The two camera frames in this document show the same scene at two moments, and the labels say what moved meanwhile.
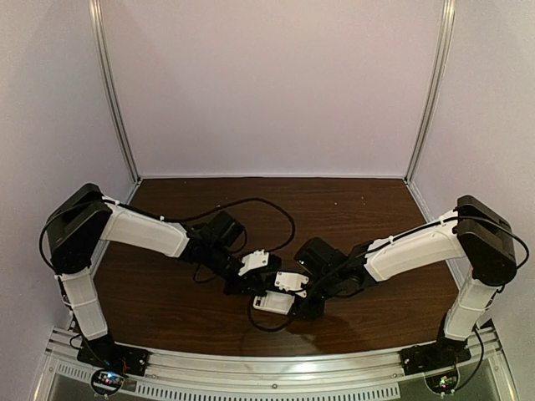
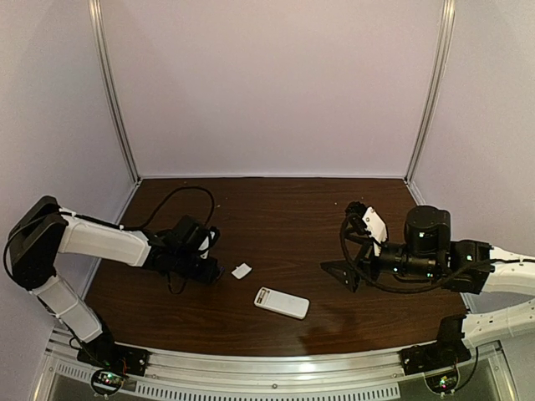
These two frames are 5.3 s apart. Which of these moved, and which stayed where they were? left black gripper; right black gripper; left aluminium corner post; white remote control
Moved: right black gripper; left black gripper
Stayed: white remote control; left aluminium corner post
